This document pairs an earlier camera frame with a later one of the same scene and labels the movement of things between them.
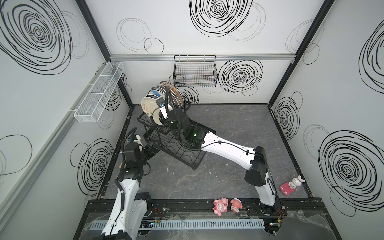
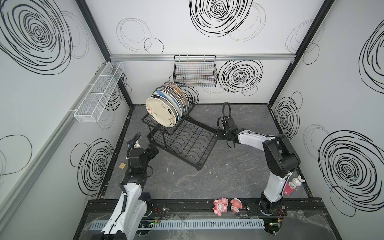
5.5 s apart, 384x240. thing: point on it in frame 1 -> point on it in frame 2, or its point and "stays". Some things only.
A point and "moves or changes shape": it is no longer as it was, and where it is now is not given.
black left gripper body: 151,149 stays
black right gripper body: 173,113 -> 221,133
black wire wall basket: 195,70 stays
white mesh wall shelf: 93,104 stays
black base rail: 200,209 stays
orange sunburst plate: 177,94 moves or changes shape
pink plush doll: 220,206 stays
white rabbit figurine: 296,182 stays
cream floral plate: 151,108 moves or changes shape
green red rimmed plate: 157,92 moves or changes shape
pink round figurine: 236,204 stays
